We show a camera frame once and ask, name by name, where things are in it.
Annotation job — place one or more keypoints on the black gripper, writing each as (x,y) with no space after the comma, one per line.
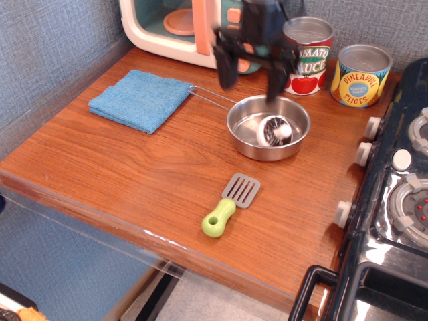
(260,39)

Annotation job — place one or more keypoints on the pineapple slices can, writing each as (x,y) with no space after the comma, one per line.
(360,75)

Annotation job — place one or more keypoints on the white stove knob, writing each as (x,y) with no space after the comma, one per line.
(363,153)
(372,127)
(342,213)

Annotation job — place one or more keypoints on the black toy stove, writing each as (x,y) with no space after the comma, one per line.
(382,273)

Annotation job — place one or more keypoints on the white stove top button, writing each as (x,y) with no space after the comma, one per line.
(401,160)

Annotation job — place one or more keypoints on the white toy mushroom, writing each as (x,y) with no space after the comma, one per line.
(274,131)

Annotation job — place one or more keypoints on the upper white stove knob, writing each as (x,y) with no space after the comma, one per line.
(372,127)

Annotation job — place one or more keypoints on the middle white stove knob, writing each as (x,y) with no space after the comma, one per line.
(363,153)

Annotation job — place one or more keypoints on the toy microwave oven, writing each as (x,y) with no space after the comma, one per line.
(180,30)

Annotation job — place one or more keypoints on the blue folded cloth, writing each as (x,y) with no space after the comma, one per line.
(140,100)

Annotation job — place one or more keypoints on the tomato sauce can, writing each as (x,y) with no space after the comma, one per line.
(314,37)

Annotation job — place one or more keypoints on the steel pot with wire handle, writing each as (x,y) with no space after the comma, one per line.
(245,115)

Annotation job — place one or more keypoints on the lower white stove knob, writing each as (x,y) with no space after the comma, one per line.
(342,213)

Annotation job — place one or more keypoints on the black oven door handle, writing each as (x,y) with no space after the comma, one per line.
(315,274)

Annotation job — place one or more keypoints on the green handled grey spatula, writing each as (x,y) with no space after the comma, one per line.
(239,192)

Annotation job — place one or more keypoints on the clear acrylic table guard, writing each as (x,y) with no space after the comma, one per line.
(263,252)

